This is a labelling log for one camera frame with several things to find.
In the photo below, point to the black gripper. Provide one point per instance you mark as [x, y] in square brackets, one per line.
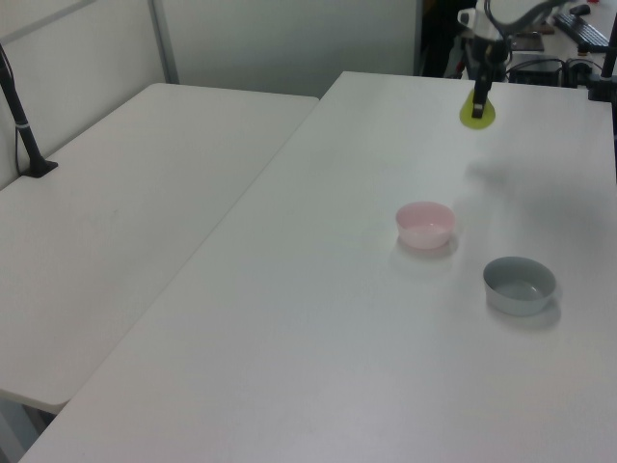
[484, 58]

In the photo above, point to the green pear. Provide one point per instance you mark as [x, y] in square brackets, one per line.
[482, 124]

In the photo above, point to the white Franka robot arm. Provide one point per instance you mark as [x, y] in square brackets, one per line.
[482, 24]

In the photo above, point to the pink plastic bowl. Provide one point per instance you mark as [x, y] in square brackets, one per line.
[424, 238]

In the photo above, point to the grey plastic bowl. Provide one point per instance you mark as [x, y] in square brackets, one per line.
[516, 304]

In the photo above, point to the black electronics box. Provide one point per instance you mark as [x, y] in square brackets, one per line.
[535, 74]

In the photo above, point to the black monitor stand with base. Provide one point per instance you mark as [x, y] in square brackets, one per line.
[528, 44]

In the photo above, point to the dark tall background object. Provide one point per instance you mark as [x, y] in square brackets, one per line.
[436, 38]

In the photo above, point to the brown board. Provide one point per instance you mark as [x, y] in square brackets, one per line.
[544, 31]

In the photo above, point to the black computer keyboard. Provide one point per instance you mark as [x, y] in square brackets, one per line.
[583, 31]

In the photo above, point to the dark computer mouse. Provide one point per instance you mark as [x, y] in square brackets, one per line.
[580, 9]

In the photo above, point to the white side table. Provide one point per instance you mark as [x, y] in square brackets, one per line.
[120, 217]

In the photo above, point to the black clamped camera mount pole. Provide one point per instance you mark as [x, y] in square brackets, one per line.
[600, 89]

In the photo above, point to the aluminium corner partition post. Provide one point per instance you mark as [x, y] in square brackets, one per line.
[166, 48]

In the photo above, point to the grey partition rail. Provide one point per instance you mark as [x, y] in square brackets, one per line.
[48, 19]

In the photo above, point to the black camera pole with base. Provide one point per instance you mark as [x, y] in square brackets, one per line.
[24, 135]

